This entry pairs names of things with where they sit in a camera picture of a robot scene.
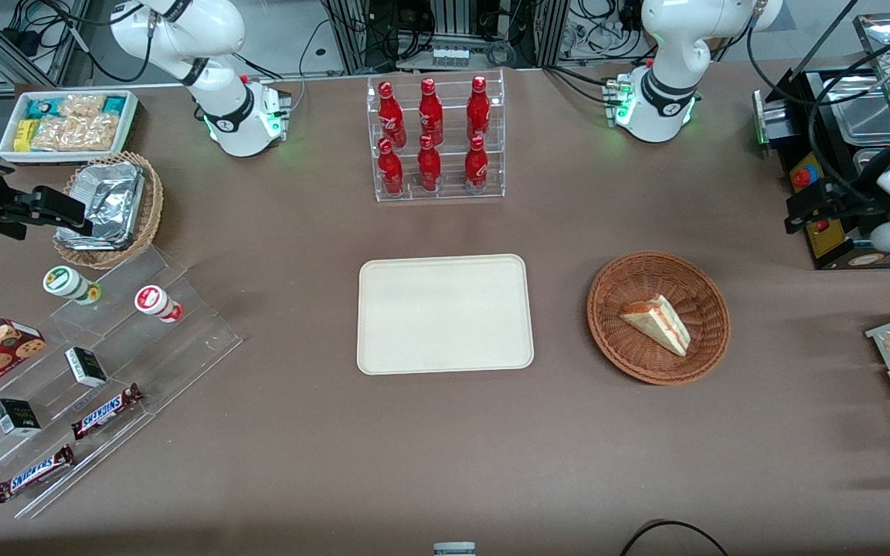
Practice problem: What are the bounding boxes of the round brown wicker basket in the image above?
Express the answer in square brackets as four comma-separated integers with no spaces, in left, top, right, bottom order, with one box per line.
[587,251,731,385]

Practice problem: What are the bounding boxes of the Snickers bar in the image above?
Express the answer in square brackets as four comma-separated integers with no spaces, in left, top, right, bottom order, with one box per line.
[0,444,76,504]
[70,383,144,441]

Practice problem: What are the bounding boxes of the clear acrylic bottle rack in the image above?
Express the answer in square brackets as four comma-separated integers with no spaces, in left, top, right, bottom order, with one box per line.
[366,69,506,203]

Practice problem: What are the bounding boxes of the oval wicker basket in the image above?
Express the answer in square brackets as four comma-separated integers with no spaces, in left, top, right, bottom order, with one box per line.
[53,151,165,270]

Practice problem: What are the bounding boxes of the black cable loop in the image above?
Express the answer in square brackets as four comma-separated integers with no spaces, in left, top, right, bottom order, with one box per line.
[619,520,730,556]

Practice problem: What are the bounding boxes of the steel food pan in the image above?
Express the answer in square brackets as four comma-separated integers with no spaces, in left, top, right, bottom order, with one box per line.
[827,73,890,146]
[853,148,890,177]

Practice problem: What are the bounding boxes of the triangular sandwich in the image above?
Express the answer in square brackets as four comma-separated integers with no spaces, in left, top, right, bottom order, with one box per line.
[620,295,691,358]

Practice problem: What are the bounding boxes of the black hot food case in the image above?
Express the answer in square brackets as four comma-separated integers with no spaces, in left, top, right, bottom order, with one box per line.
[754,12,890,271]

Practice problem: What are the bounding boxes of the large clear cracker bag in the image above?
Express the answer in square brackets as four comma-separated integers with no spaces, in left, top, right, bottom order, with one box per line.
[32,114,121,152]

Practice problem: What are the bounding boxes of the white snack tray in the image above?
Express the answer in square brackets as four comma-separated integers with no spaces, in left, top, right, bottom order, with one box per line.
[0,90,140,165]

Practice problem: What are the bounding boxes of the clear acrylic stepped display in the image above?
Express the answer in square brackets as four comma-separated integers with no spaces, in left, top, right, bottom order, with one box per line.
[0,243,243,520]

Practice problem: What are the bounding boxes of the green lid cup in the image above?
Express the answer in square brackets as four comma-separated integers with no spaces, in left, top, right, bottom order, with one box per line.
[42,266,102,305]

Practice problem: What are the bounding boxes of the aluminium foil containers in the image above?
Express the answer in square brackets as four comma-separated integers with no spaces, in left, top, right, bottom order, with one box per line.
[56,161,146,250]

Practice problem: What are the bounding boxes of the aluminium equipment frame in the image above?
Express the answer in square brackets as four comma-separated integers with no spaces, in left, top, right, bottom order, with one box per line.
[321,0,573,74]

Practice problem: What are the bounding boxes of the red cola bottle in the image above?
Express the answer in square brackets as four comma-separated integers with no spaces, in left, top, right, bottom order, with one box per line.
[417,134,443,192]
[464,135,489,191]
[377,80,408,149]
[467,75,491,142]
[377,138,405,196]
[419,77,444,146]

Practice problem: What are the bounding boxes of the small black box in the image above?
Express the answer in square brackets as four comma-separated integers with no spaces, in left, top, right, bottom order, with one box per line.
[64,347,109,388]
[0,398,42,437]

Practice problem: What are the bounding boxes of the red lid cup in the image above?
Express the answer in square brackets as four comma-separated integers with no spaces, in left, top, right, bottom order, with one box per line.
[134,285,184,324]

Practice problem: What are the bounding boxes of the small clear cracker bag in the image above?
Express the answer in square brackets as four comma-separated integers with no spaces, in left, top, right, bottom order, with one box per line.
[59,94,106,118]

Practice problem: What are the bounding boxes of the cream plastic tray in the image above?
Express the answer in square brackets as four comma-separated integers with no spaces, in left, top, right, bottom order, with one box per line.
[357,254,535,376]

